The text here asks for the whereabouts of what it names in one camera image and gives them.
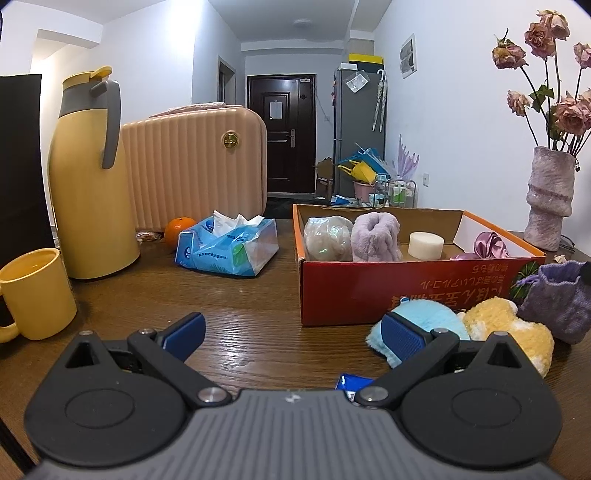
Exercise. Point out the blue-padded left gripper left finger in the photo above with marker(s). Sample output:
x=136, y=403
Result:
x=163, y=354

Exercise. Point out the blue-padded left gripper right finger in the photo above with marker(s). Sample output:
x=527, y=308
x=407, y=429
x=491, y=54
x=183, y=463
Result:
x=423, y=355

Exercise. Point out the light blue plush toy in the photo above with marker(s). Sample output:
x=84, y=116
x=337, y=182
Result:
x=429, y=318

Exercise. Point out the yellow plush toy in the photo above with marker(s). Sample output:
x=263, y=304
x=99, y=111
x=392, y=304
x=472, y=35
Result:
x=499, y=314

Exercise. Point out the white round sponge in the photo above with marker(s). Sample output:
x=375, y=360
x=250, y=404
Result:
x=426, y=246

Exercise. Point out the lilac fluffy scrunchie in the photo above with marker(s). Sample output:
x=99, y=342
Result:
x=374, y=238

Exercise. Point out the pink satin scrunchie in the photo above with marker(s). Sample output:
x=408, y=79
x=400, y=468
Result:
x=487, y=245

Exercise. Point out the white mesh bath puff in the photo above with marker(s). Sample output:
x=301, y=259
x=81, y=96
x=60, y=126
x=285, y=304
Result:
x=328, y=239

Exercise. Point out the purple knitted pouch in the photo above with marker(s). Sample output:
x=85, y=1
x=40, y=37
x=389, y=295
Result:
x=558, y=297

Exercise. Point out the blue handkerchief tissue pack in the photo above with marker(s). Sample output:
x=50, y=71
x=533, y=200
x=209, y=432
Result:
x=351, y=384

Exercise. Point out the red cardboard box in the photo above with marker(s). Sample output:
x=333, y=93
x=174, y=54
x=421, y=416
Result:
x=354, y=293

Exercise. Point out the orange fruit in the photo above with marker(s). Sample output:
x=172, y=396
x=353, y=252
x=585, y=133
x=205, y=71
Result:
x=174, y=228

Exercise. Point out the yellow mug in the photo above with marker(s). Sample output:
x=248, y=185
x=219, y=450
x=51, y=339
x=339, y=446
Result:
x=37, y=292

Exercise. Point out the yellow thermos jug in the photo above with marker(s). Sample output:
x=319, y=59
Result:
x=88, y=179

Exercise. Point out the black monitor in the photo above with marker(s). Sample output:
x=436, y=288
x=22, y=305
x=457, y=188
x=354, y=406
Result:
x=25, y=224

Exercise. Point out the pink ribbed suitcase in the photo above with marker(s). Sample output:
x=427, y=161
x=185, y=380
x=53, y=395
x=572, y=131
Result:
x=194, y=163

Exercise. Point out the pink textured vase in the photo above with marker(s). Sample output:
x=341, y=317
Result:
x=550, y=194

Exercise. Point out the grey refrigerator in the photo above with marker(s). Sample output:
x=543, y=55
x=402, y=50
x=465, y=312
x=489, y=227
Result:
x=354, y=98

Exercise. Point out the dried pink roses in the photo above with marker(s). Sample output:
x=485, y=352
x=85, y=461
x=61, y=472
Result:
x=566, y=114

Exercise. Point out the dark entrance door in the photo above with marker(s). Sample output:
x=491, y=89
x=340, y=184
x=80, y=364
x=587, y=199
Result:
x=288, y=106

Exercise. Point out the wire storage rack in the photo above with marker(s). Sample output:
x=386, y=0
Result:
x=396, y=192

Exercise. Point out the white wall panel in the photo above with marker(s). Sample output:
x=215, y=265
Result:
x=408, y=57

